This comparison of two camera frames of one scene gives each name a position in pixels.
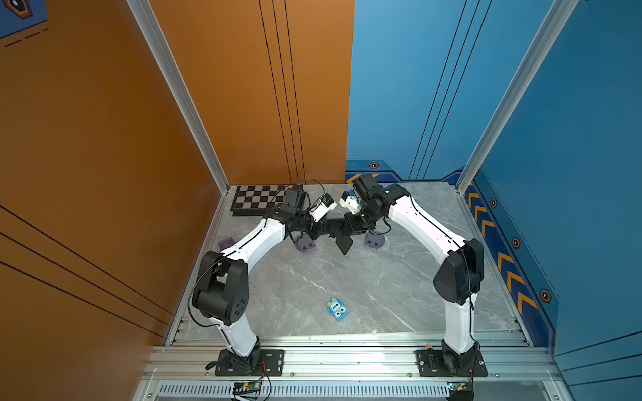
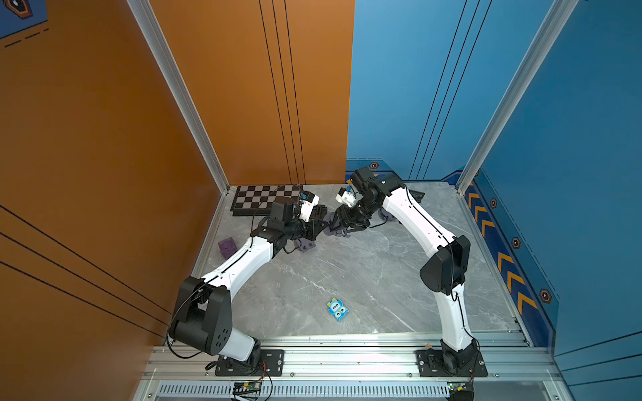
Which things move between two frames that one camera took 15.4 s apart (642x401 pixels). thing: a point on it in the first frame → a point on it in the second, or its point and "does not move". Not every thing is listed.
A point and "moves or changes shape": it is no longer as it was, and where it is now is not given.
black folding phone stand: x=338 y=227 → x=416 y=195
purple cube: x=226 y=243 does not move
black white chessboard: x=255 y=200 does not move
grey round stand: x=374 y=241 moves or changes shape
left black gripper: x=318 y=227 does not move
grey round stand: x=304 y=243 does not move
